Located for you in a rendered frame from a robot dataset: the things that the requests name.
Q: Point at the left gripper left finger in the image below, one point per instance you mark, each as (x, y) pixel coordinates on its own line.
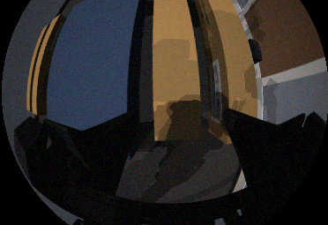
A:
(103, 149)

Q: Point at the brown cardboard carton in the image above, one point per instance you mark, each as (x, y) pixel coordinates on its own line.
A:
(40, 84)
(32, 68)
(176, 88)
(230, 68)

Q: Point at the blue rectangular platform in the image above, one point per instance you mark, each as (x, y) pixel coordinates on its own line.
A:
(93, 76)

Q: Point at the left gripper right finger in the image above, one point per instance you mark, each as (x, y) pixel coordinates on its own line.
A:
(257, 142)

